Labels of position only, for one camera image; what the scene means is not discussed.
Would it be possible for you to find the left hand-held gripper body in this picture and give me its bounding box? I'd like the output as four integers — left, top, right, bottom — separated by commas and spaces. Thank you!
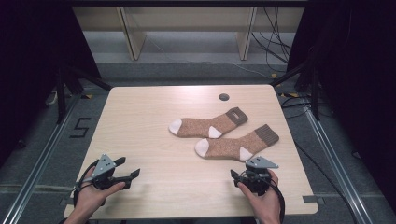
91, 153, 126, 191

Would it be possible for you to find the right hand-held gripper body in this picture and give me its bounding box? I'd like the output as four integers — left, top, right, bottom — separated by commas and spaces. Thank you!
237, 156, 280, 197

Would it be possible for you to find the brown sock with white toe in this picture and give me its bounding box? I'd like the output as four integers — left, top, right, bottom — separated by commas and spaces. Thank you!
194, 123, 280, 162

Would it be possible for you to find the brown sock with cuff loop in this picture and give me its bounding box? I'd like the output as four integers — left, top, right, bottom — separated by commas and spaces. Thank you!
168, 106, 249, 140

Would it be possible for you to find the person's right hand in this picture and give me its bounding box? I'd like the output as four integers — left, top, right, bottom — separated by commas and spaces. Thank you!
237, 170, 282, 219

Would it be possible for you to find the person's left hand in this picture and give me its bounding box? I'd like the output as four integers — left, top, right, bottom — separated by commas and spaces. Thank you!
74, 167, 126, 216

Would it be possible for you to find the black metal stand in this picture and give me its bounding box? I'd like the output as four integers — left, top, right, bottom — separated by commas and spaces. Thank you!
55, 62, 114, 125
269, 46, 322, 122

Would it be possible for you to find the black curtain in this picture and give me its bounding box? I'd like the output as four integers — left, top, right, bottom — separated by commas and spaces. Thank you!
0, 0, 102, 167
286, 0, 396, 204

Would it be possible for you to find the light wooden shelf unit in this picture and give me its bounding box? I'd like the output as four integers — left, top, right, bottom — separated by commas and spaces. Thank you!
72, 6, 305, 62

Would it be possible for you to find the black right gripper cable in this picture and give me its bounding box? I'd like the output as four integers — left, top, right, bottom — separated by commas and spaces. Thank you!
266, 176, 287, 224

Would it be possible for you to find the black floor cable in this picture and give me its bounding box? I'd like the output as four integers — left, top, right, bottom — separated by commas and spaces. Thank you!
293, 140, 360, 224

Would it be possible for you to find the aluminium floor rail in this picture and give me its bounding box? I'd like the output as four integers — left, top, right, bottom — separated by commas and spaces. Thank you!
0, 92, 81, 224
302, 98, 376, 224

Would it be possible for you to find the bundle of black cables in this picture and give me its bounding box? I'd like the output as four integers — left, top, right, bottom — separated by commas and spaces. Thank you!
250, 6, 292, 75

